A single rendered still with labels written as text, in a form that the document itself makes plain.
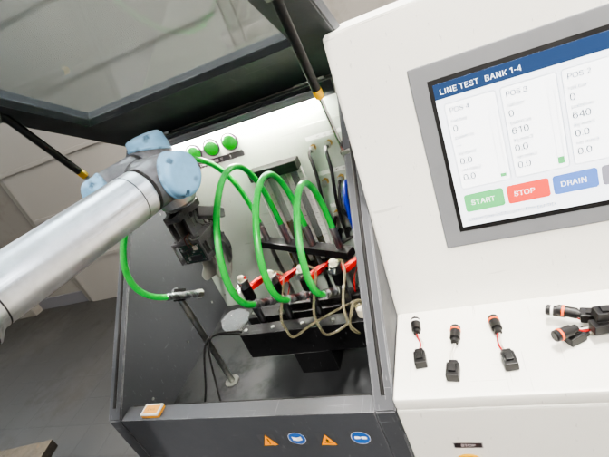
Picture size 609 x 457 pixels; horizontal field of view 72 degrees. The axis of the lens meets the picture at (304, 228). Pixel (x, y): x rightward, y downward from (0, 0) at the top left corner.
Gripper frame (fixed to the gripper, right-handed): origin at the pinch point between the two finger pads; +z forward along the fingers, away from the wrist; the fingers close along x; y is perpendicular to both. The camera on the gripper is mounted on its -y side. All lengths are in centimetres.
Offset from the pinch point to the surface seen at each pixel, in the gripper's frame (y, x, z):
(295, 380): 2.8, 5.0, 33.1
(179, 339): -6.2, -31.3, 23.1
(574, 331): 12, 65, 15
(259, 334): 0.8, 0.5, 18.3
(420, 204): -5.9, 45.0, -4.3
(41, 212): -181, -281, 18
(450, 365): 17, 46, 16
